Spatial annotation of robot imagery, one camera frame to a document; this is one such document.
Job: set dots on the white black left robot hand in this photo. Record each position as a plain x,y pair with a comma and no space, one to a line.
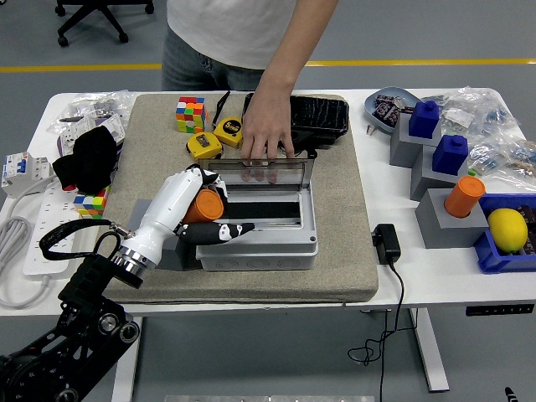
167,205

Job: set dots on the person's left hand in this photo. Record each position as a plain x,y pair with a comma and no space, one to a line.
268,125

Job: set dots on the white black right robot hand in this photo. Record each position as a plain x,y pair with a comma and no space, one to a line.
511,395

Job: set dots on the orange cylinder battery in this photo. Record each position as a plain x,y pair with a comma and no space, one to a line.
462,199
207,207

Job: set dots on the grey electrical box clear lid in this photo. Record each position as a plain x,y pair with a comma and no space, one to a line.
259,255

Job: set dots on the person's left forearm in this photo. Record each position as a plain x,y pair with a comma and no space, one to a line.
289,58

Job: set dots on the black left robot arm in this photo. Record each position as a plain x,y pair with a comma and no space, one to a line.
84,289

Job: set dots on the yellow tape measure black label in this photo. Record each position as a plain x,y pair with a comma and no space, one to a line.
230,130

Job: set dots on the black crinkled plastic tray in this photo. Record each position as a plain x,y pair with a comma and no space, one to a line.
322,113

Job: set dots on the grey cube with round hole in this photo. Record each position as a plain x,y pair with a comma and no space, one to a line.
186,259

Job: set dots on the yellow tape measure red label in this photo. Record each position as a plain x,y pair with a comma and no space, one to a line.
203,147

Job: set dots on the colourful puzzle cube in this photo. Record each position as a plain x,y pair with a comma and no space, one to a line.
190,115
92,203

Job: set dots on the black table control panel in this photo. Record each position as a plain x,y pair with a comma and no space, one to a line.
500,310

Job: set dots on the white table leg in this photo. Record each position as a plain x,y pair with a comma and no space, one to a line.
125,368
431,356

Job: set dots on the black cloth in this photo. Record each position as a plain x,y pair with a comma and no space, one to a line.
90,159

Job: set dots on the small metal screws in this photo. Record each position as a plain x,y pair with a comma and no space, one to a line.
370,130

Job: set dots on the blue-grey dish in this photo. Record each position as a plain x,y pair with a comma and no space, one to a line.
370,109

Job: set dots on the grey-brown mat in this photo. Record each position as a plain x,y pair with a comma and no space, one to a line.
335,209

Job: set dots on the person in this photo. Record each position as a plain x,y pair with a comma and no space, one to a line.
218,25

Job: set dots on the dark wrapped packet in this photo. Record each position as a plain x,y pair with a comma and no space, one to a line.
382,109
395,114

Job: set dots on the clear bag of parts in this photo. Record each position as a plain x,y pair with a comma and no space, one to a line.
481,111
502,161
109,104

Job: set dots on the white power strip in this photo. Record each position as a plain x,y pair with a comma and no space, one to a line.
52,226

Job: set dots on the white socket package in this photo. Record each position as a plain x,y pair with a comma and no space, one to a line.
73,134

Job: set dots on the blue storage bin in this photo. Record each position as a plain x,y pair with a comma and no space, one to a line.
502,261

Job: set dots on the grey block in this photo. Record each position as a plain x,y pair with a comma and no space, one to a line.
444,232
427,184
404,151

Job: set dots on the white circuit breaker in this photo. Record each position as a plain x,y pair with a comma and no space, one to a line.
25,171

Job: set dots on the blue plastic block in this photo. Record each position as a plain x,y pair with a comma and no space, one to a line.
424,121
450,157

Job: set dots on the yellow lemon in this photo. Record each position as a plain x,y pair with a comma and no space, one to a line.
507,230

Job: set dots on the black power adapter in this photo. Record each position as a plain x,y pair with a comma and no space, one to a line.
387,243

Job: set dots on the dark packets in bin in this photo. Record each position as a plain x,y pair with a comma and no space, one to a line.
532,226

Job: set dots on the black plastic bracket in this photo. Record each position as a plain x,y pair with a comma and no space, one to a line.
305,136

